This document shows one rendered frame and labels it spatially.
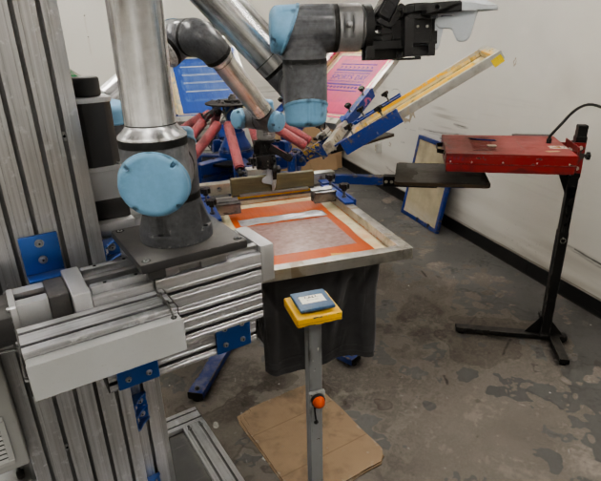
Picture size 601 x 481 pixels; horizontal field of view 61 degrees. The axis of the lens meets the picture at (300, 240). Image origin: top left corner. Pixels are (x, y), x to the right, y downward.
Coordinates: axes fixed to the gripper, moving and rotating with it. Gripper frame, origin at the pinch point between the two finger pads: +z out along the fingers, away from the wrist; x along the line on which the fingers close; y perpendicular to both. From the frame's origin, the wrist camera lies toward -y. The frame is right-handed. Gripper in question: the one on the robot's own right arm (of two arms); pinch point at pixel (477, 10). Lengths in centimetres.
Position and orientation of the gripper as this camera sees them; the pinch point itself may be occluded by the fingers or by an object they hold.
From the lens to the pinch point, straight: 98.6
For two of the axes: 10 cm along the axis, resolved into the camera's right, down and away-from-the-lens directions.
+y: 0.4, 9.7, 2.5
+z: 9.9, -0.7, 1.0
